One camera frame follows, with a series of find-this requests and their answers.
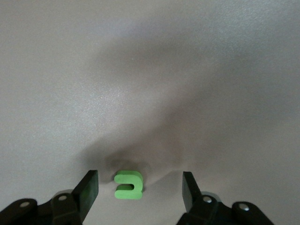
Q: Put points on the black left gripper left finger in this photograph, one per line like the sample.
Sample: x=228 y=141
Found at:
x=86 y=194

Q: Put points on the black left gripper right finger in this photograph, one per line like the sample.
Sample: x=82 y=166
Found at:
x=192 y=199

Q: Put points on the green foam letter C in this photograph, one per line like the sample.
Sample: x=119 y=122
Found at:
x=137 y=185

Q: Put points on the brown table cover sheet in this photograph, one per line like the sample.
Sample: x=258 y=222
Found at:
x=140 y=70

